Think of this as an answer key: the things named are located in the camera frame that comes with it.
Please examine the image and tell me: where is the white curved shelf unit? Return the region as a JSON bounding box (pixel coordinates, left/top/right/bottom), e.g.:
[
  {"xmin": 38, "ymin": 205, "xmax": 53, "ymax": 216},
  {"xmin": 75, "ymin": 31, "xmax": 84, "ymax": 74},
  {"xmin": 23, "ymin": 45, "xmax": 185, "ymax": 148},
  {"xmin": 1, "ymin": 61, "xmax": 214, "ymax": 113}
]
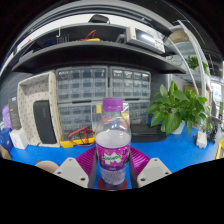
[{"xmin": 166, "ymin": 19, "xmax": 218, "ymax": 101}]

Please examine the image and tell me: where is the flat black case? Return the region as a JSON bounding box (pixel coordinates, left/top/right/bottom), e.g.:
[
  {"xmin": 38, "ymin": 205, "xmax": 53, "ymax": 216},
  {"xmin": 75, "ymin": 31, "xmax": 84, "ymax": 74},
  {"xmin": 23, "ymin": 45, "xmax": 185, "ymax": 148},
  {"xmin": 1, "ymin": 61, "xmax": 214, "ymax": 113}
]
[{"xmin": 130, "ymin": 123, "xmax": 168, "ymax": 144}]

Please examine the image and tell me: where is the yellow multimeter with red leads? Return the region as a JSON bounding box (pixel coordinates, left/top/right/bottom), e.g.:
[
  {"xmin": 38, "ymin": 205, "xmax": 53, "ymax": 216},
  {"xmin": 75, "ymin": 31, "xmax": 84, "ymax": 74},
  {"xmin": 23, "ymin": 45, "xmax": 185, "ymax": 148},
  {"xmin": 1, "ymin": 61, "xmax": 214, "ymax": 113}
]
[{"xmin": 59, "ymin": 125, "xmax": 98, "ymax": 149}]

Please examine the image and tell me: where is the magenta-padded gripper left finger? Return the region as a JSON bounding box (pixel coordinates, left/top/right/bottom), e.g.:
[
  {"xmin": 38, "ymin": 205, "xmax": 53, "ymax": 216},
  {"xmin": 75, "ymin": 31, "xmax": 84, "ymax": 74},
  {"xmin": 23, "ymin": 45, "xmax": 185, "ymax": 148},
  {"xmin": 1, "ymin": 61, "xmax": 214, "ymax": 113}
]
[{"xmin": 53, "ymin": 146, "xmax": 99, "ymax": 189}]

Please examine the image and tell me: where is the dark overhead shelf unit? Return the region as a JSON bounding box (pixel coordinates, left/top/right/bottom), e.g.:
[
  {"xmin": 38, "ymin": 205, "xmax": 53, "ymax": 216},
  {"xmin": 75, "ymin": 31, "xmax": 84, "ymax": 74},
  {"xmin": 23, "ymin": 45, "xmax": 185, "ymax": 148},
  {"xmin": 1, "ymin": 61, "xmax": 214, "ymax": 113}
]
[{"xmin": 6, "ymin": 14, "xmax": 188, "ymax": 75}]

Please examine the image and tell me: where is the white perforated tray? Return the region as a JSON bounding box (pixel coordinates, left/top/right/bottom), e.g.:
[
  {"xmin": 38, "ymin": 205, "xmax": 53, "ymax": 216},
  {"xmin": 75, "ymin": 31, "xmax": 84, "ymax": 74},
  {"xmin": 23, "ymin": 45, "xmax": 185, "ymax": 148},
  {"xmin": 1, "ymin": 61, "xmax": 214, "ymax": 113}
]
[{"xmin": 17, "ymin": 71, "xmax": 63, "ymax": 148}]

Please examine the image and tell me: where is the clear purple-capped drink bottle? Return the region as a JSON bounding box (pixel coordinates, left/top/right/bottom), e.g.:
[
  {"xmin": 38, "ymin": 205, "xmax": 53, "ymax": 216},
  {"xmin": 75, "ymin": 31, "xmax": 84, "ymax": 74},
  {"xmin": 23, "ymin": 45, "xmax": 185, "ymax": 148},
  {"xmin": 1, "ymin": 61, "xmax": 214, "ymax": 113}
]
[{"xmin": 94, "ymin": 97, "xmax": 133, "ymax": 191}]

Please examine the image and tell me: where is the clear box with coloured parts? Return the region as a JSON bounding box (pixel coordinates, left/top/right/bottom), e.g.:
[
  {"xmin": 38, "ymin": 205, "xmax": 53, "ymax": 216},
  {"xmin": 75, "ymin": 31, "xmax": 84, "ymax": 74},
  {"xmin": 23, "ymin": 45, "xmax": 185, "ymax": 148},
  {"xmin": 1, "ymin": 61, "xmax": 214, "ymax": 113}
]
[{"xmin": 91, "ymin": 101, "xmax": 132, "ymax": 127}]

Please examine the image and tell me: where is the purple plastic bag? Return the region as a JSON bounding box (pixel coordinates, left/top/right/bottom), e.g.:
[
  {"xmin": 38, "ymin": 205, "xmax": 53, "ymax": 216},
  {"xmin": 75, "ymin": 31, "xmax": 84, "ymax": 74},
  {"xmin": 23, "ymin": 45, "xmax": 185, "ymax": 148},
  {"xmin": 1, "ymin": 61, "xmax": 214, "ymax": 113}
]
[{"xmin": 1, "ymin": 103, "xmax": 13, "ymax": 130}]

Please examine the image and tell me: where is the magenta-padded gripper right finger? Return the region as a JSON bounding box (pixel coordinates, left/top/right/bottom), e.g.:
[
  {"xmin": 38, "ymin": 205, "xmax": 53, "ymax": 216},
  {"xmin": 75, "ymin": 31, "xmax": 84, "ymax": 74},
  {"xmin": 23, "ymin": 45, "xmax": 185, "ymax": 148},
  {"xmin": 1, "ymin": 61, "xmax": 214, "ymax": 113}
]
[{"xmin": 128, "ymin": 146, "xmax": 173, "ymax": 189}]

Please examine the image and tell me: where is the grey small-parts drawer cabinet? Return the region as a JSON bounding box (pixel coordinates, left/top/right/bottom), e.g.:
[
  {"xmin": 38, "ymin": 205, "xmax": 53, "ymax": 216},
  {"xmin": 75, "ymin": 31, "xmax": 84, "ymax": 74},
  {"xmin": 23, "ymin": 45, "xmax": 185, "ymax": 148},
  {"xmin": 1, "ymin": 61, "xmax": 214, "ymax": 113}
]
[
  {"xmin": 55, "ymin": 65, "xmax": 110, "ymax": 103},
  {"xmin": 109, "ymin": 67, "xmax": 152, "ymax": 101},
  {"xmin": 58, "ymin": 102, "xmax": 104, "ymax": 141},
  {"xmin": 128, "ymin": 100, "xmax": 152, "ymax": 125}
]

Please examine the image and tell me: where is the green potted plant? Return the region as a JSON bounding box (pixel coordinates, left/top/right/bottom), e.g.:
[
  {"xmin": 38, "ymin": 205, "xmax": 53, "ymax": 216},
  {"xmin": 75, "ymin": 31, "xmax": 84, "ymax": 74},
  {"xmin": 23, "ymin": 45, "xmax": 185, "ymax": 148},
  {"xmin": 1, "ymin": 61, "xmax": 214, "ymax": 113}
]
[{"xmin": 145, "ymin": 80, "xmax": 211, "ymax": 136}]

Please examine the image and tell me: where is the dark grey upright box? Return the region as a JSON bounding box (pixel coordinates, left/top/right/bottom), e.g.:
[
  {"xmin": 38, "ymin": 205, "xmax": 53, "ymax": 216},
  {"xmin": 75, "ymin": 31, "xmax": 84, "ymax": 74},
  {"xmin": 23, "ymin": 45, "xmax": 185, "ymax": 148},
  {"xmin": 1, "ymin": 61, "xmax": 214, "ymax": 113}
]
[{"xmin": 8, "ymin": 96, "xmax": 23, "ymax": 131}]

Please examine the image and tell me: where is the white power adapter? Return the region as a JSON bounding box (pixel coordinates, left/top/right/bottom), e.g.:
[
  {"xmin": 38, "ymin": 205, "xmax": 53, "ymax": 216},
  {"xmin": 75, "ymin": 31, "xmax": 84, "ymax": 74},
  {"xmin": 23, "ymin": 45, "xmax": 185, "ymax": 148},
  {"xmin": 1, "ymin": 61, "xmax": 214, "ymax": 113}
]
[{"xmin": 195, "ymin": 130, "xmax": 208, "ymax": 149}]

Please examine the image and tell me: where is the black rounded speaker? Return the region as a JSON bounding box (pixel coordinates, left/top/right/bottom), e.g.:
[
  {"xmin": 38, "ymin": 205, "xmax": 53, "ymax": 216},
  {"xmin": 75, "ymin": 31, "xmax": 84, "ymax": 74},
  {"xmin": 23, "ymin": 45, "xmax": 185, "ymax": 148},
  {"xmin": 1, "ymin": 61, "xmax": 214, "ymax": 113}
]
[{"xmin": 32, "ymin": 99, "xmax": 58, "ymax": 145}]

